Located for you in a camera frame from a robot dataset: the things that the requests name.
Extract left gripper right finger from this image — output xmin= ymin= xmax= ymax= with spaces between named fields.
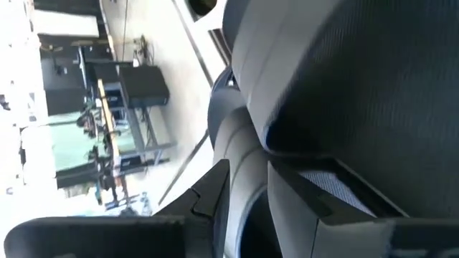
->
xmin=267 ymin=160 xmax=459 ymax=258

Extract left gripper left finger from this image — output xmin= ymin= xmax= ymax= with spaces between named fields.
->
xmin=2 ymin=158 xmax=231 ymax=258

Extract black rubber slide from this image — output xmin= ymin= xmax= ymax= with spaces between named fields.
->
xmin=207 ymin=0 xmax=459 ymax=258

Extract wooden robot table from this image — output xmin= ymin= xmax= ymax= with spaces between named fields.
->
xmin=80 ymin=77 xmax=125 ymax=212

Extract black box on stand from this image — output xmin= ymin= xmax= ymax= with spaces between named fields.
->
xmin=118 ymin=64 xmax=179 ymax=168

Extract wooden shelf black metal frame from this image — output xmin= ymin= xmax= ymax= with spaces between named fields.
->
xmin=207 ymin=27 xmax=234 ymax=69

